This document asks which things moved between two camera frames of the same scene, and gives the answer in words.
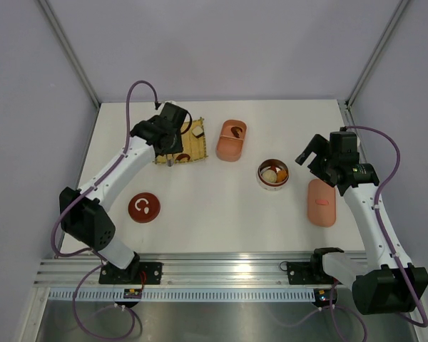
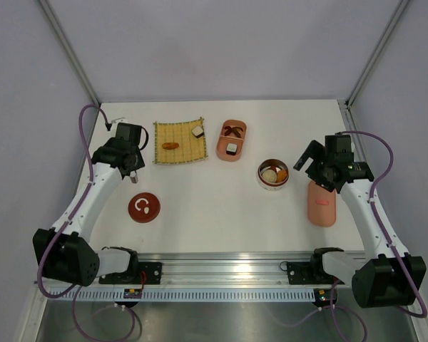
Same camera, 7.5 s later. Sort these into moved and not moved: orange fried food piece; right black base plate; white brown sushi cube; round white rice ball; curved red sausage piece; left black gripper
Moved: left black gripper; curved red sausage piece
Not moved: white brown sushi cube; round white rice ball; right black base plate; orange fried food piece
